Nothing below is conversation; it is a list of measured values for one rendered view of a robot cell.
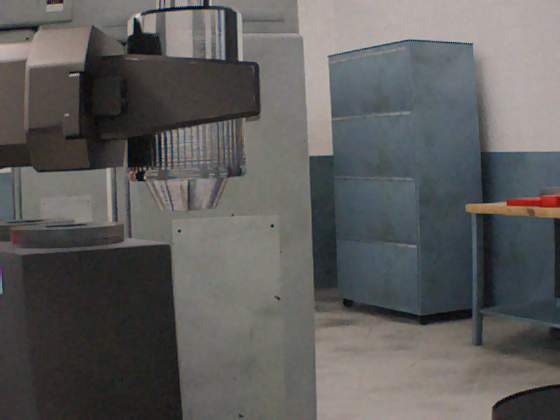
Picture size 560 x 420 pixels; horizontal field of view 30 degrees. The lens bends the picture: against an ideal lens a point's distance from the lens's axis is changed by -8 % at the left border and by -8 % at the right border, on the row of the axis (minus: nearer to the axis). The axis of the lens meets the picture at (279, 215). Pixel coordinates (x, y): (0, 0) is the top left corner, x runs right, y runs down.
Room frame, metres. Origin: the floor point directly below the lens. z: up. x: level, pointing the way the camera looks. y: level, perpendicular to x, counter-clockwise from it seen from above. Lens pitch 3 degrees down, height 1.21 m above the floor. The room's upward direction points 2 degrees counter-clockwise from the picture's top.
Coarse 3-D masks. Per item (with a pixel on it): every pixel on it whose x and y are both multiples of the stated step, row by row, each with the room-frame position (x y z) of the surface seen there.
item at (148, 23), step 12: (144, 12) 0.42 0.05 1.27; (156, 12) 0.42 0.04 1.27; (168, 12) 0.42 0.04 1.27; (180, 12) 0.42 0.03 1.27; (192, 12) 0.42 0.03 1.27; (204, 12) 0.42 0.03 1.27; (216, 12) 0.42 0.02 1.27; (228, 12) 0.43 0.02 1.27; (132, 24) 0.43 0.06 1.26; (144, 24) 0.42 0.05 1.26; (156, 24) 0.42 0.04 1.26; (168, 24) 0.42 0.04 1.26; (180, 24) 0.42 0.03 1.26; (192, 24) 0.42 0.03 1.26; (204, 24) 0.42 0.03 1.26; (216, 24) 0.42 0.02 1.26; (228, 24) 0.43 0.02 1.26; (240, 24) 0.44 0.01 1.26; (132, 36) 0.43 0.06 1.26
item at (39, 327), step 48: (0, 240) 0.84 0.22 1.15; (48, 240) 0.75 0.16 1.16; (96, 240) 0.76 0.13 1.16; (144, 240) 0.80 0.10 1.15; (0, 288) 0.76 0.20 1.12; (48, 288) 0.72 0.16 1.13; (96, 288) 0.74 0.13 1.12; (144, 288) 0.76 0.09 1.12; (0, 336) 0.77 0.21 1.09; (48, 336) 0.72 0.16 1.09; (96, 336) 0.74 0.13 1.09; (144, 336) 0.76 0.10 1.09; (0, 384) 0.78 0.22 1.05; (48, 384) 0.72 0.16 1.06; (96, 384) 0.74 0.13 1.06; (144, 384) 0.76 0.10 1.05
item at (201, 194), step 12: (180, 180) 0.42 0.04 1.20; (192, 180) 0.42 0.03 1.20; (204, 180) 0.43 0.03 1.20; (216, 180) 0.43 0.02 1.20; (156, 192) 0.43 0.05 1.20; (168, 192) 0.43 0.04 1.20; (180, 192) 0.43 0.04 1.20; (192, 192) 0.43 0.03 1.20; (204, 192) 0.43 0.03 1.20; (216, 192) 0.43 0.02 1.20; (168, 204) 0.43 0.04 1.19; (180, 204) 0.43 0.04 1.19; (192, 204) 0.43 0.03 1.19; (204, 204) 0.43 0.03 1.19; (216, 204) 0.44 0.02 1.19
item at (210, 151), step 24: (144, 48) 0.42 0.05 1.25; (168, 48) 0.42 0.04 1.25; (192, 48) 0.42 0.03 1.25; (216, 48) 0.42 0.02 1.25; (240, 48) 0.44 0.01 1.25; (240, 120) 0.43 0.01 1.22; (144, 144) 0.42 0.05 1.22; (168, 144) 0.42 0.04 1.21; (192, 144) 0.42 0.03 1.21; (216, 144) 0.42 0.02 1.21; (240, 144) 0.43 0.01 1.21; (144, 168) 0.42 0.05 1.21; (168, 168) 0.42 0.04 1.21; (192, 168) 0.42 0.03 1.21; (216, 168) 0.42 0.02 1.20; (240, 168) 0.43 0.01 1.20
